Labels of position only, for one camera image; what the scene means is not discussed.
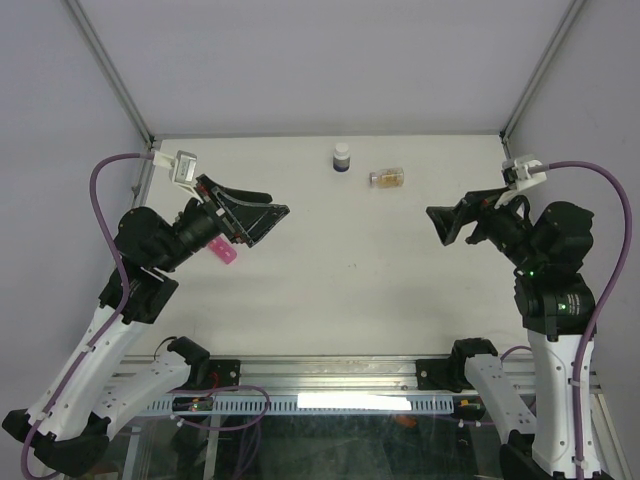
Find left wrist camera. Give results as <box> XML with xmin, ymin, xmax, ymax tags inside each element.
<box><xmin>152</xmin><ymin>150</ymin><xmax>202</xmax><ymax>202</ymax></box>

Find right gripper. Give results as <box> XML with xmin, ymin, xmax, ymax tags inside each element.
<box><xmin>426</xmin><ymin>184</ymin><xmax>544</xmax><ymax>272</ymax></box>

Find pink weekly pill organizer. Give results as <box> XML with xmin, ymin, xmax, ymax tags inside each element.
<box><xmin>208</xmin><ymin>236</ymin><xmax>237</xmax><ymax>265</ymax></box>

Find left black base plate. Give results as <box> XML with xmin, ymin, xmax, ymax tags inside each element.
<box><xmin>183</xmin><ymin>358</ymin><xmax>241</xmax><ymax>391</ymax></box>

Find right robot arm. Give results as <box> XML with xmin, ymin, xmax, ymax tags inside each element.
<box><xmin>416</xmin><ymin>189</ymin><xmax>607</xmax><ymax>479</ymax></box>

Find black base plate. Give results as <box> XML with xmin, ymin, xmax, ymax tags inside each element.
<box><xmin>415</xmin><ymin>358</ymin><xmax>465</xmax><ymax>393</ymax></box>
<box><xmin>183</xmin><ymin>358</ymin><xmax>241</xmax><ymax>391</ymax></box>

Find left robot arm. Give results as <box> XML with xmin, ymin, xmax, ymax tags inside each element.
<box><xmin>2</xmin><ymin>175</ymin><xmax>290</xmax><ymax>478</ymax></box>

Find white cap dark bottle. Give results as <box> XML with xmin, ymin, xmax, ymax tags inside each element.
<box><xmin>332</xmin><ymin>142</ymin><xmax>351</xmax><ymax>173</ymax></box>

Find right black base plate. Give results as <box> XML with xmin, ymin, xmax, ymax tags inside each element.
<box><xmin>415</xmin><ymin>358</ymin><xmax>465</xmax><ymax>393</ymax></box>

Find aluminium mounting rail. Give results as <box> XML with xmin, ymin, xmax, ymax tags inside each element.
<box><xmin>107</xmin><ymin>352</ymin><xmax>536</xmax><ymax>395</ymax></box>

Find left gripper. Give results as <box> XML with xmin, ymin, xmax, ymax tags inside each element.
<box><xmin>156</xmin><ymin>174</ymin><xmax>290</xmax><ymax>273</ymax></box>

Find clear bottle yellow pills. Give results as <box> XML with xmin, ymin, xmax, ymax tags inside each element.
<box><xmin>369</xmin><ymin>167</ymin><xmax>404</xmax><ymax>189</ymax></box>

